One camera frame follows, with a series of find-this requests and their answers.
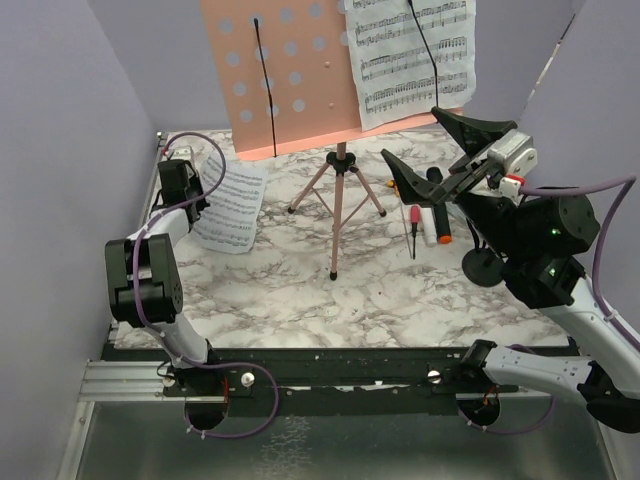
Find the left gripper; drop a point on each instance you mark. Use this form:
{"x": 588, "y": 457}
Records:
{"x": 193, "y": 179}

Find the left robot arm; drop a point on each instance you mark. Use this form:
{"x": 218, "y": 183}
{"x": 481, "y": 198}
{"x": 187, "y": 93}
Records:
{"x": 143, "y": 281}

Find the white microphone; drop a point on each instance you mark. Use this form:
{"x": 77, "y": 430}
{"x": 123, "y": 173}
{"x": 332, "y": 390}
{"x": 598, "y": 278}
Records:
{"x": 429, "y": 227}

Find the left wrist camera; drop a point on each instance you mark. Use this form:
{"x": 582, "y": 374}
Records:
{"x": 184, "y": 152}

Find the yellow black T-handle hex key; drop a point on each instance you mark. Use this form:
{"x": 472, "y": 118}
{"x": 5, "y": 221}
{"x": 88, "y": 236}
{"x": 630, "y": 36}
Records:
{"x": 392, "y": 185}

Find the pink music stand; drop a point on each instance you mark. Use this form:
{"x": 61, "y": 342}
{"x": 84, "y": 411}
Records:
{"x": 285, "y": 72}

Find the black stand of black microphone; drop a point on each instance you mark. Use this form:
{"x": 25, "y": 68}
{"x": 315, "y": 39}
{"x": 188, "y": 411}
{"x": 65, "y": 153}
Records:
{"x": 481, "y": 265}

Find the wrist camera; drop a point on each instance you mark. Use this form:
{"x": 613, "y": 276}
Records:
{"x": 514, "y": 156}
{"x": 184, "y": 152}

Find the black mounting rail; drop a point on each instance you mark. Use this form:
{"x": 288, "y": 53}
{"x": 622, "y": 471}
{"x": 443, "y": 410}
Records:
{"x": 294, "y": 381}

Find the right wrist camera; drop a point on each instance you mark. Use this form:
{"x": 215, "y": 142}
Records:
{"x": 514, "y": 156}

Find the black microphone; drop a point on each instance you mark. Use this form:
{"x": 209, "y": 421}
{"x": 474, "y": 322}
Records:
{"x": 440, "y": 213}

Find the red handled screwdriver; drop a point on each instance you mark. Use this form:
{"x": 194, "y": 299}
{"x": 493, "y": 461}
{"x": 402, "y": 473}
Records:
{"x": 415, "y": 219}

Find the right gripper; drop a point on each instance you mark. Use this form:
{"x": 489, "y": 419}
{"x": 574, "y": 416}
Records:
{"x": 415, "y": 189}

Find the sheet music page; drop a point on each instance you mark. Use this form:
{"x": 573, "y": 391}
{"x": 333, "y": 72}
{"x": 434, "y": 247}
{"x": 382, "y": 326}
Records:
{"x": 410, "y": 56}
{"x": 229, "y": 223}

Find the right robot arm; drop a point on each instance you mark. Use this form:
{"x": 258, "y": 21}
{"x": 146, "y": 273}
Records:
{"x": 532, "y": 237}

